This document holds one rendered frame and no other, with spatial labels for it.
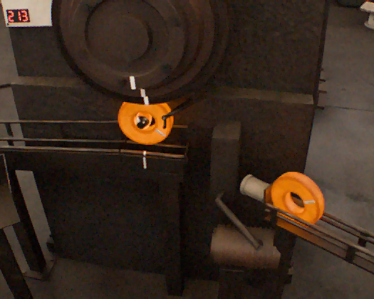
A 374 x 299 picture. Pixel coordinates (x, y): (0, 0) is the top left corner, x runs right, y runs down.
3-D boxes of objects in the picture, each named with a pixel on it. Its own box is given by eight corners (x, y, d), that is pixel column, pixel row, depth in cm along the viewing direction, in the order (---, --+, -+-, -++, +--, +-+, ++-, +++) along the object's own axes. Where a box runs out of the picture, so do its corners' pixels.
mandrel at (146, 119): (164, 96, 138) (154, 103, 140) (155, 86, 136) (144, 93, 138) (151, 127, 124) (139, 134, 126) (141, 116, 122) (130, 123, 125)
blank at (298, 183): (289, 221, 124) (283, 228, 122) (269, 174, 122) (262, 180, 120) (332, 220, 111) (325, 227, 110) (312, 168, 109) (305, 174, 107)
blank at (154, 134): (112, 119, 133) (109, 126, 130) (137, 83, 124) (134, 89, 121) (155, 147, 136) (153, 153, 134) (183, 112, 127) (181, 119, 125)
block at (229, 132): (213, 178, 146) (215, 115, 132) (237, 181, 145) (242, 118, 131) (209, 200, 138) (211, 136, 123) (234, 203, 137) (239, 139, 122)
